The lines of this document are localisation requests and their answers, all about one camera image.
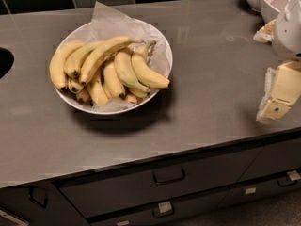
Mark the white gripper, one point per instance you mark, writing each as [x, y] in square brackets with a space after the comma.
[289, 32]

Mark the lower centre yellow banana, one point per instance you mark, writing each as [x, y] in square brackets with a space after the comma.
[95, 89]

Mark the white ceramic bowl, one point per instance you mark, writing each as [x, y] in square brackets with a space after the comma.
[84, 34]

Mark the right dark drawer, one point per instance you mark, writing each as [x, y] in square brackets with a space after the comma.
[277, 169]

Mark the small lower left banana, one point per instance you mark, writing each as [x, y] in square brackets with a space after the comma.
[74, 85]

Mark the white paper liner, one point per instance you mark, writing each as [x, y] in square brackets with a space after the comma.
[107, 22]

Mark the middle right yellow banana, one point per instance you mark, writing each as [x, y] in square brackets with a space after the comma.
[125, 71]

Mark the upper dark drawer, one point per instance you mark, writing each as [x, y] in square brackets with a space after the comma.
[93, 195]

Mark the dark drawer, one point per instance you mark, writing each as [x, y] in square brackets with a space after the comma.
[277, 169]
[93, 195]
[165, 211]

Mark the left dark cabinet door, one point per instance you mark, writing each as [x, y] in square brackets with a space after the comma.
[40, 204]

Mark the bread piece near bowls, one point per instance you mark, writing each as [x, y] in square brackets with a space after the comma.
[264, 34]

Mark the lower dark drawer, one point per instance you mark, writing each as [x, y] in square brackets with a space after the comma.
[165, 211]

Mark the leftmost yellow banana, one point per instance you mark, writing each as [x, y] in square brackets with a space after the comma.
[56, 67]

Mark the long top yellow banana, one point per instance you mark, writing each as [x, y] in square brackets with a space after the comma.
[101, 53]

